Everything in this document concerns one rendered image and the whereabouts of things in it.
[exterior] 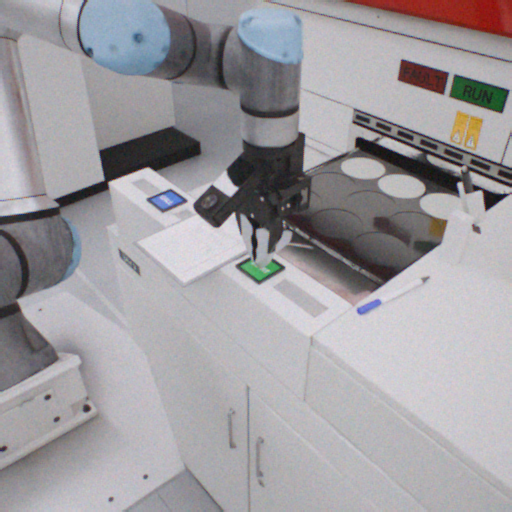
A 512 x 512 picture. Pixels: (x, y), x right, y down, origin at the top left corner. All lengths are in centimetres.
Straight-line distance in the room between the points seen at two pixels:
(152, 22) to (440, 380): 52
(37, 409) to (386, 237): 66
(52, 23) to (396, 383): 56
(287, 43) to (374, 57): 67
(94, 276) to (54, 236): 152
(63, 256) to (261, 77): 44
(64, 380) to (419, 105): 91
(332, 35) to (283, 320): 81
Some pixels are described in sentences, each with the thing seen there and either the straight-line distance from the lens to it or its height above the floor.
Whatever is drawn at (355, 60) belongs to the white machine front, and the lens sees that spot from 131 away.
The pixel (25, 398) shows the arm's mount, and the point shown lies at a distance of 74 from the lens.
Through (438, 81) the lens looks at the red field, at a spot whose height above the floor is 110.
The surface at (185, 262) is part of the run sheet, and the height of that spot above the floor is 96.
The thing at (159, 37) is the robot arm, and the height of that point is 133.
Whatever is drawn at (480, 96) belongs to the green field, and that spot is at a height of 110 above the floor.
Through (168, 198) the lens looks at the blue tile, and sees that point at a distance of 97.
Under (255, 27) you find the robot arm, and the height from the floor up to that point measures 132.
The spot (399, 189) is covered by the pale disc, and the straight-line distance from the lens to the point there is 115.
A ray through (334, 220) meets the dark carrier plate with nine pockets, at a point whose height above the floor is 90.
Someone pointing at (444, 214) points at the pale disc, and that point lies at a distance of 110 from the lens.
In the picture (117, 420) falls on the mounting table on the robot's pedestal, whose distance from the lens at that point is 81.
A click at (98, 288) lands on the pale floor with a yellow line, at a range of 230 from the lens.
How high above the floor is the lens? 147
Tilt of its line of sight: 38 degrees down
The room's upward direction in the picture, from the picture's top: straight up
